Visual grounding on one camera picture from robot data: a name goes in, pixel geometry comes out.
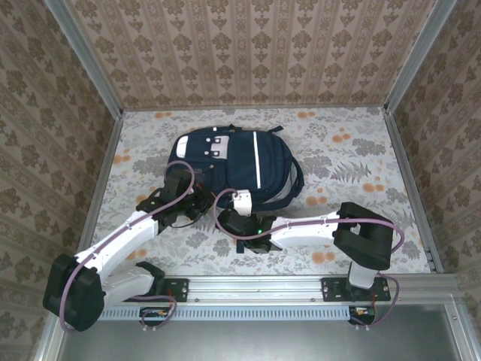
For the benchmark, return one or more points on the navy blue backpack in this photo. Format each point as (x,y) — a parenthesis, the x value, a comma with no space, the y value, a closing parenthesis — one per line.
(240,165)

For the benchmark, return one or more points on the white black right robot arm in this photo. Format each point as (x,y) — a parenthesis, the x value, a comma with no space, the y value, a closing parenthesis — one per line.
(308,233)

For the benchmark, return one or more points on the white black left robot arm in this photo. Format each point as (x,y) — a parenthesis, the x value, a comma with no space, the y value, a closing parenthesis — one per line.
(120,240)

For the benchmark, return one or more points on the grey metal sheet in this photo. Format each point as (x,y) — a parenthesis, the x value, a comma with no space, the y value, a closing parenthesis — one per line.
(255,342)

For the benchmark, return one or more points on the floral tablecloth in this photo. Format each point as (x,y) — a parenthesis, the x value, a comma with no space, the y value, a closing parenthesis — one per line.
(338,158)

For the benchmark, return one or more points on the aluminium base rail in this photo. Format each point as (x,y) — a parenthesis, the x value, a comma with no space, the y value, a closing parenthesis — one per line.
(255,287)

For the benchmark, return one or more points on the aluminium frame post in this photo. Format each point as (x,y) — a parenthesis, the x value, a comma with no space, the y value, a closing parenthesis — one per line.
(417,56)
(86,56)

